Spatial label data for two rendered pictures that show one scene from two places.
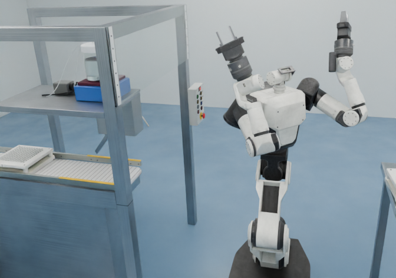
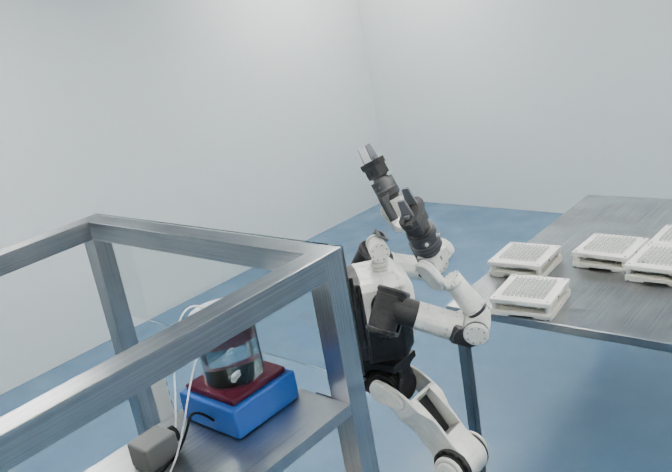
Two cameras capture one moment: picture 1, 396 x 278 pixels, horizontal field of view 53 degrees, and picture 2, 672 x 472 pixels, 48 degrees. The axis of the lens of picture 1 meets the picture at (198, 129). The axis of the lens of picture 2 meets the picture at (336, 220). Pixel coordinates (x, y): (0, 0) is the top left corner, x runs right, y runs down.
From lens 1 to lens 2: 2.06 m
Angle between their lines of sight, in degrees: 60
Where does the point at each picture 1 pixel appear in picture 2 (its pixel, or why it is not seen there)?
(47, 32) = (252, 305)
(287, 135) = not seen: hidden behind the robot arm
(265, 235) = (475, 456)
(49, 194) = not seen: outside the picture
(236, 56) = (428, 224)
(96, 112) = (340, 411)
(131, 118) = not seen: hidden behind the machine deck
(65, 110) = (291, 451)
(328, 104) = (405, 261)
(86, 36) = (317, 276)
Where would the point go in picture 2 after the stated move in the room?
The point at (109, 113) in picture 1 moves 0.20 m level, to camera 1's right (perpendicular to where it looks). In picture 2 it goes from (357, 400) to (385, 357)
